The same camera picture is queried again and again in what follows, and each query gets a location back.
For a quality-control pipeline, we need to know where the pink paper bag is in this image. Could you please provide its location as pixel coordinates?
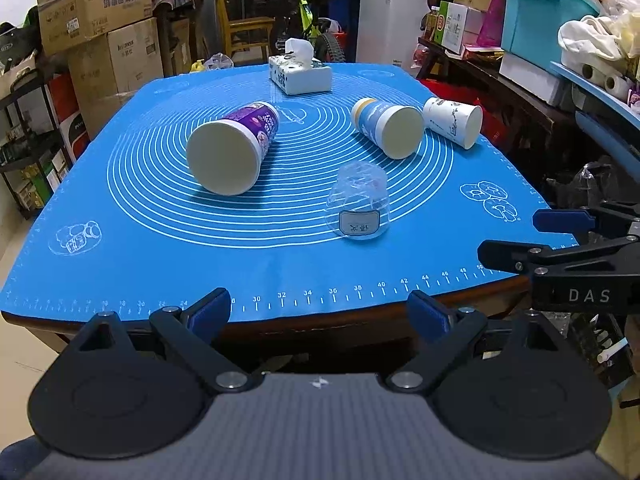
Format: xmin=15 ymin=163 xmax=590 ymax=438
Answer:
xmin=476 ymin=0 xmax=509 ymax=49

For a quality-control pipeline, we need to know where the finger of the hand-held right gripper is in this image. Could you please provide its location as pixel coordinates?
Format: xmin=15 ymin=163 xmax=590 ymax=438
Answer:
xmin=532 ymin=201 xmax=640 ymax=236
xmin=477 ymin=235 xmax=640 ymax=275

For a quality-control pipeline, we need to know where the white foam box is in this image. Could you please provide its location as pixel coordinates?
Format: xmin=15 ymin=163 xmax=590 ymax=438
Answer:
xmin=499 ymin=52 xmax=567 ymax=107

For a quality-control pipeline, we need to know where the large open cardboard box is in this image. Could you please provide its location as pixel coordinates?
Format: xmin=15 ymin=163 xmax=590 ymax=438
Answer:
xmin=35 ymin=0 xmax=153 ymax=56

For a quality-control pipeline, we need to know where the yellow and blue paper cup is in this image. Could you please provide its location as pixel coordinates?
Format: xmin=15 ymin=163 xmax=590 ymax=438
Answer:
xmin=350 ymin=97 xmax=426 ymax=161

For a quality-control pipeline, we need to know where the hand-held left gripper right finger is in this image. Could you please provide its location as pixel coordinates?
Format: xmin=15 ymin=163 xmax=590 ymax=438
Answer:
xmin=384 ymin=290 xmax=573 ymax=393

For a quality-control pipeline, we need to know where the yellow drink bottle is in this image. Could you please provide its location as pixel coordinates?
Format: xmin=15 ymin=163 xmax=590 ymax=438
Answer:
xmin=425 ymin=6 xmax=442 ymax=44

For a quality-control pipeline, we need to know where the teal plastic storage bin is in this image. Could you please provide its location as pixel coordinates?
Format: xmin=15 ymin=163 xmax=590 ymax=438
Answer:
xmin=500 ymin=0 xmax=601 ymax=68

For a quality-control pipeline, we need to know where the wooden chair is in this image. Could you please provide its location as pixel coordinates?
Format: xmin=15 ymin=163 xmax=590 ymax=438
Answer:
xmin=212 ymin=0 xmax=277 ymax=63

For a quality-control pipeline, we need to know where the purple paper cup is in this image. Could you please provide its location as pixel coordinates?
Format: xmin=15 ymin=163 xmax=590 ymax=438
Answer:
xmin=186 ymin=101 xmax=281 ymax=197

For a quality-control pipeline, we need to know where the white and blue tissue box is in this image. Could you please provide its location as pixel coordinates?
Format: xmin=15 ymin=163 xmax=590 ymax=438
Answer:
xmin=268 ymin=38 xmax=333 ymax=96

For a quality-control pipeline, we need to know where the dark wooden side table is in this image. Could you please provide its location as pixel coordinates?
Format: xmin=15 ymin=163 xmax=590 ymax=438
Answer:
xmin=417 ymin=37 xmax=576 ymax=161

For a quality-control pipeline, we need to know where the white printed paper cup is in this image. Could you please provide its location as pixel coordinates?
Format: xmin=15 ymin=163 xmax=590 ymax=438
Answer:
xmin=422 ymin=97 xmax=484 ymax=150

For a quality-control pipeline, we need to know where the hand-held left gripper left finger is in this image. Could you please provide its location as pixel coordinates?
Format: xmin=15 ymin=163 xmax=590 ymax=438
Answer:
xmin=65 ymin=287 xmax=263 ymax=395

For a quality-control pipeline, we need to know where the plain cardboard box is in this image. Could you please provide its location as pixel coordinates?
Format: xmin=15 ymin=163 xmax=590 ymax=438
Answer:
xmin=67 ymin=17 xmax=165 ymax=97

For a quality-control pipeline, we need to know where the clear plastic cup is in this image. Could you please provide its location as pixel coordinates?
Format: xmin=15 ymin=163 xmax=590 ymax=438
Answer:
xmin=325 ymin=161 xmax=392 ymax=244

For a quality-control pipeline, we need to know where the white cloth bundle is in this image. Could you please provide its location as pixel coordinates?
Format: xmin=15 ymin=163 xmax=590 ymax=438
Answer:
xmin=557 ymin=12 xmax=640 ymax=72

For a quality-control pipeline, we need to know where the blue silicone baking mat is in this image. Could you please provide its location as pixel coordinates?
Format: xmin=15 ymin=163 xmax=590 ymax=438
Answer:
xmin=0 ymin=62 xmax=581 ymax=323

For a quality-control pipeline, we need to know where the bicycle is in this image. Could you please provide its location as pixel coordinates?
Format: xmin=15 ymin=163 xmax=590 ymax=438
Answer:
xmin=240 ymin=0 xmax=352 ymax=64

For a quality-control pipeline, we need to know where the white and green carton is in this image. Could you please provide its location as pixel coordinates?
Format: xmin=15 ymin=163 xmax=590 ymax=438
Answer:
xmin=440 ymin=1 xmax=486 ymax=56

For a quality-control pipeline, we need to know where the black metal shelf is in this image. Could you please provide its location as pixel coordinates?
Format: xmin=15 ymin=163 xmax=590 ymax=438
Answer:
xmin=0 ymin=67 xmax=91 ymax=221

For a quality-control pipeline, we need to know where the white chest freezer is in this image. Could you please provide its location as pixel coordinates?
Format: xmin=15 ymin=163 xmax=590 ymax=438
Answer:
xmin=356 ymin=0 xmax=435 ymax=75

